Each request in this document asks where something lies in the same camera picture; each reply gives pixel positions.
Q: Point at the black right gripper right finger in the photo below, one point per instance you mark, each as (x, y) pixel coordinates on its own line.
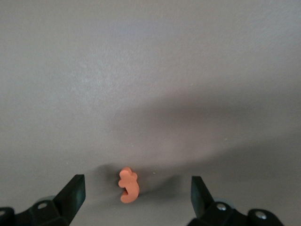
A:
(209, 209)

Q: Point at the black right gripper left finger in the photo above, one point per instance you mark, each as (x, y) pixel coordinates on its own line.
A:
(65, 204)

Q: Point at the orange letter j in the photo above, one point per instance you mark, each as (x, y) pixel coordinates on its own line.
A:
(129, 186)

